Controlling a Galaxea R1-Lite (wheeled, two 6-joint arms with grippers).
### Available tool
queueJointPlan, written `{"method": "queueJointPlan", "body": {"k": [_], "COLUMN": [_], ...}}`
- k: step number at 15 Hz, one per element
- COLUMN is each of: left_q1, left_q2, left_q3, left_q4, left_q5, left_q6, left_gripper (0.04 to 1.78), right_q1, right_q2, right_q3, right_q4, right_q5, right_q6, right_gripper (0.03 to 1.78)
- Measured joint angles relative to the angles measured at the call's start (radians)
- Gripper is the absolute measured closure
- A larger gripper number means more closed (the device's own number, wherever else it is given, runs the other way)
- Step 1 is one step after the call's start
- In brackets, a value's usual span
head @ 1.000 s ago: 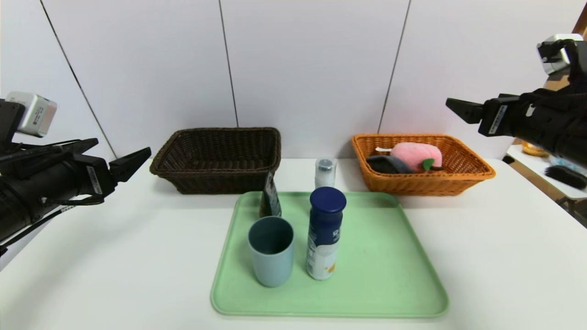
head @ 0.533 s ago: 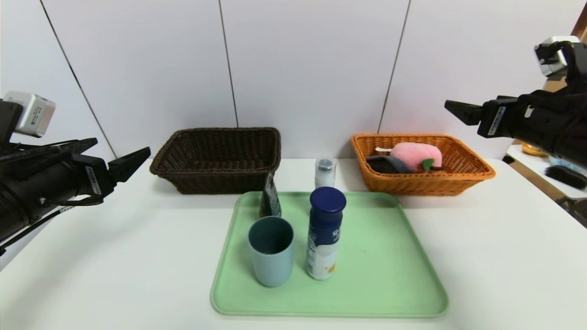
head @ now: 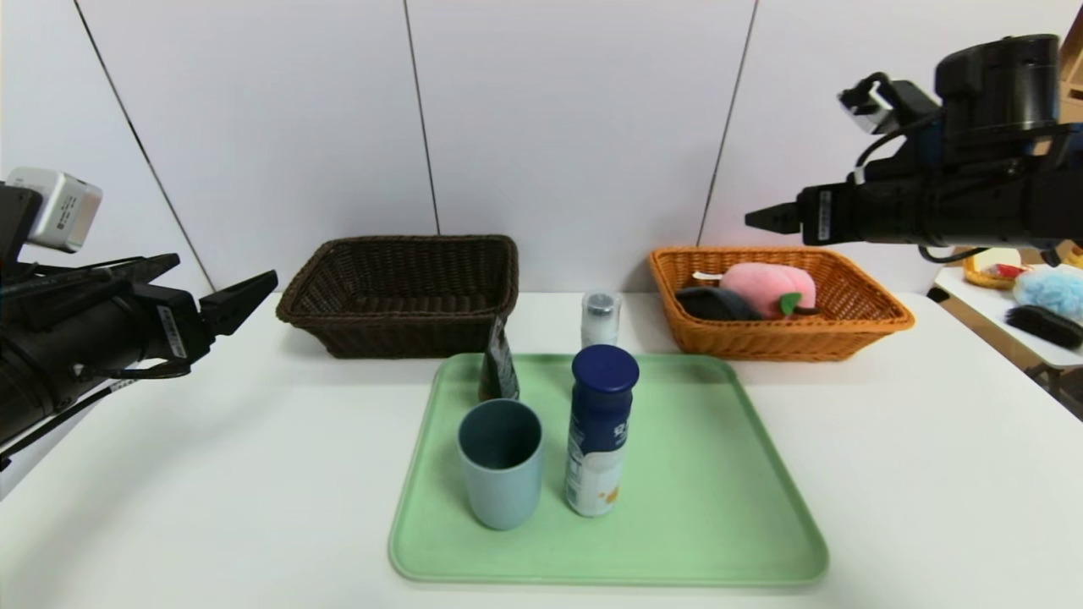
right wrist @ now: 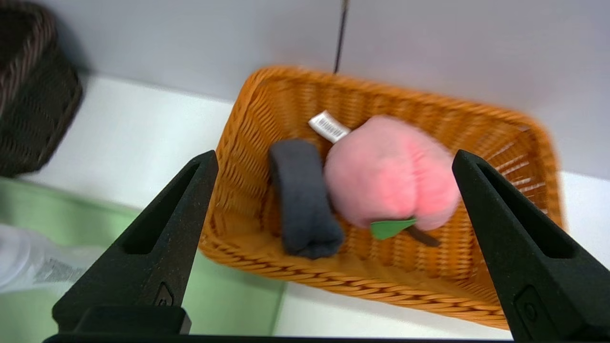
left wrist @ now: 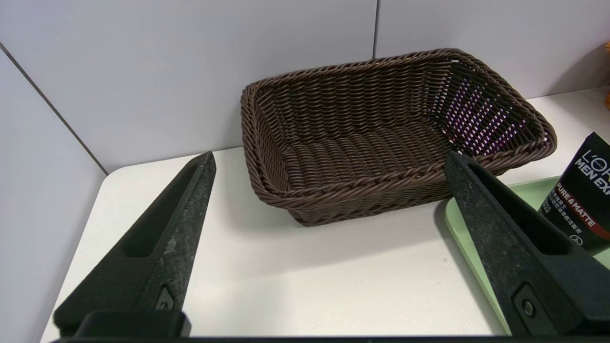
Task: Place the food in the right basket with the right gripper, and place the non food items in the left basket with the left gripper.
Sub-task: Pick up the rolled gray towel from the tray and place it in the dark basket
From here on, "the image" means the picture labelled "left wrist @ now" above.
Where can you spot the orange wicker basket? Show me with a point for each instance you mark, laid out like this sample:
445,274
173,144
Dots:
608,100

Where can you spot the dark brown wicker basket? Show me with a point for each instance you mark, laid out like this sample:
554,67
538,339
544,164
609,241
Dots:
362,157

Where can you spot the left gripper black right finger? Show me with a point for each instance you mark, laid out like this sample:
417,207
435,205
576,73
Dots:
505,247

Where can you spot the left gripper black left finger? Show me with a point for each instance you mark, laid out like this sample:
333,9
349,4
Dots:
162,267

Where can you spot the light green plastic tray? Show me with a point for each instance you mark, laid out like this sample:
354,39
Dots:
462,224

